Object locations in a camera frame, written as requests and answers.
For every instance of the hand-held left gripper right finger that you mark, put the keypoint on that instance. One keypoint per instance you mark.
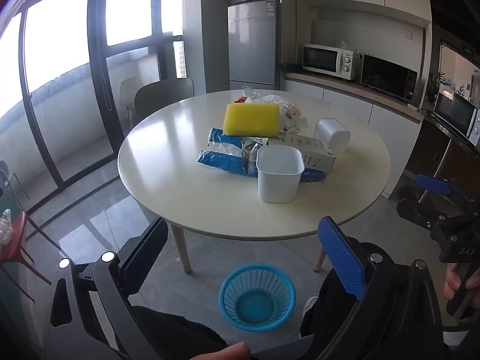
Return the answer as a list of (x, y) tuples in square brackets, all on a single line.
[(343, 258)]

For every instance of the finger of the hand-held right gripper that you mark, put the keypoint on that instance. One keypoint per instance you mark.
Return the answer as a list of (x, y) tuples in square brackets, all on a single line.
[(416, 212), (433, 184)]

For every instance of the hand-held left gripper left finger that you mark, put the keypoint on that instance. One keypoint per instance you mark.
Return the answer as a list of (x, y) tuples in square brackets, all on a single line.
[(146, 255)]

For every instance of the blue plastic basket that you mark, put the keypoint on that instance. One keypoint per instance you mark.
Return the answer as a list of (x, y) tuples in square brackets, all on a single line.
[(257, 303)]

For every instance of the blue snack wrapper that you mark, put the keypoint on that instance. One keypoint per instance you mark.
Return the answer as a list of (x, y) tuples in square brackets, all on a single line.
[(223, 137), (221, 161)]

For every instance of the clear printed plastic wrapper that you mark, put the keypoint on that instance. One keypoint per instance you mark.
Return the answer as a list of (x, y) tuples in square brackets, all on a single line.
[(249, 153)]

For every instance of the person's right hand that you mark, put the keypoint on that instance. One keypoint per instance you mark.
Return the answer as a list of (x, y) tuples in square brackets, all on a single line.
[(452, 285)]

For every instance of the person's left hand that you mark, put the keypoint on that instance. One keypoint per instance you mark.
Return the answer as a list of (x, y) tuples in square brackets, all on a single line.
[(225, 351)]

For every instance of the dark wooden cabinet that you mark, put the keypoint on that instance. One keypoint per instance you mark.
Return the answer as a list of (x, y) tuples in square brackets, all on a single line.
[(435, 146)]

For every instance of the person's white right shoe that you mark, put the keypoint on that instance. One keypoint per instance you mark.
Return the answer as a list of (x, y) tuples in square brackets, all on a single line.
[(310, 305)]

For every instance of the round white table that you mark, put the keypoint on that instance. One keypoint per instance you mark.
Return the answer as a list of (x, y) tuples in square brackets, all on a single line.
[(180, 195)]

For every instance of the silver microwave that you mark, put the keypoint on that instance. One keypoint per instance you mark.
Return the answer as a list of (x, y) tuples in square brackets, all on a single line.
[(455, 114)]

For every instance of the person's black pants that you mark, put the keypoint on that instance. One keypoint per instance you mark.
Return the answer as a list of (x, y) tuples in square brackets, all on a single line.
[(180, 333)]

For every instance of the green potted plant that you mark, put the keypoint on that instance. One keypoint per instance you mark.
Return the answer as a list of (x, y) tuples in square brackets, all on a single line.
[(437, 86)]

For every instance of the white square cup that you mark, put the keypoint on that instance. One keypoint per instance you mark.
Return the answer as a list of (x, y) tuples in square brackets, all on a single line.
[(279, 180)]

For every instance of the white carton box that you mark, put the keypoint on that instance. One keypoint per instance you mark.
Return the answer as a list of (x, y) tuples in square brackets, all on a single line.
[(318, 157)]

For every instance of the white counter cabinet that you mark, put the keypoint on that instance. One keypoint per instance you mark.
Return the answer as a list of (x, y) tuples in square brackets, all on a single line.
[(352, 108)]

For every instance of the white round cup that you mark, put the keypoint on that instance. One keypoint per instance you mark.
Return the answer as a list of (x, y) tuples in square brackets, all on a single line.
[(332, 135)]

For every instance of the black microwave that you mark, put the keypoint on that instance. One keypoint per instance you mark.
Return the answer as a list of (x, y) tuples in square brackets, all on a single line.
[(386, 77)]

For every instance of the red chair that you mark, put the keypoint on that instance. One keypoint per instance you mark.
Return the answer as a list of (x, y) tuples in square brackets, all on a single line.
[(17, 243)]

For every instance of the crumpled clear plastic bag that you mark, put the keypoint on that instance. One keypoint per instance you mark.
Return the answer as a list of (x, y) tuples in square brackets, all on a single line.
[(5, 227)]

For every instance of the green chair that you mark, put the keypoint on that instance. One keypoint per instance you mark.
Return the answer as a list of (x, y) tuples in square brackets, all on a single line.
[(161, 93)]

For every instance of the white chair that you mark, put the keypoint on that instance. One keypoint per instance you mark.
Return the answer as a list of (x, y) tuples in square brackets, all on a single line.
[(129, 90)]

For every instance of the yellow sponge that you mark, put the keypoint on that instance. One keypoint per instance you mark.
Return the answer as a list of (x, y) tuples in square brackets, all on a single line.
[(251, 120)]

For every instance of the white microwave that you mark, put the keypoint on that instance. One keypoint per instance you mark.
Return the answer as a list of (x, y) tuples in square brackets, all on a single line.
[(322, 58)]

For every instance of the orange snack packet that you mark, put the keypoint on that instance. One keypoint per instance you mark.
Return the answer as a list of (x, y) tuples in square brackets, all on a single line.
[(240, 100)]

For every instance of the black framed glass door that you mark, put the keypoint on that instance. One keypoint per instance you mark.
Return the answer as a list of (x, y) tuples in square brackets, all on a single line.
[(95, 45)]

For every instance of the silver refrigerator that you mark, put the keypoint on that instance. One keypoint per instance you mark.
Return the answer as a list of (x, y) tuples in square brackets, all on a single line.
[(253, 41)]

